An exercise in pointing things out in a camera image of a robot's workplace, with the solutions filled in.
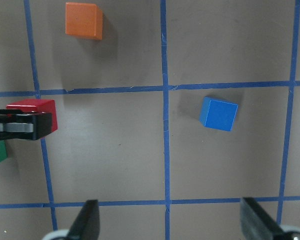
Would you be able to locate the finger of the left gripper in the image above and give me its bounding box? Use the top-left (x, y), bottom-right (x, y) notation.
top-left (0, 109), bottom-right (53, 141)

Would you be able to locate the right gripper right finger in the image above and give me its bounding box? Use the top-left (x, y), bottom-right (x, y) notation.
top-left (240, 197), bottom-right (285, 240)

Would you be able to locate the orange block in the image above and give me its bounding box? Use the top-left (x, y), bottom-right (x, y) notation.
top-left (65, 2), bottom-right (103, 41)

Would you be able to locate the red block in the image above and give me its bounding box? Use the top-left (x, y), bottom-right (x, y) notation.
top-left (6, 98), bottom-right (58, 132)

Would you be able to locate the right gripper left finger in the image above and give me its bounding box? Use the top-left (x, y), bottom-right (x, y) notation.
top-left (65, 199), bottom-right (100, 240)

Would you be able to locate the blue block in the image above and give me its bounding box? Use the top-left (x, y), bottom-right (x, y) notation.
top-left (199, 96), bottom-right (239, 132)

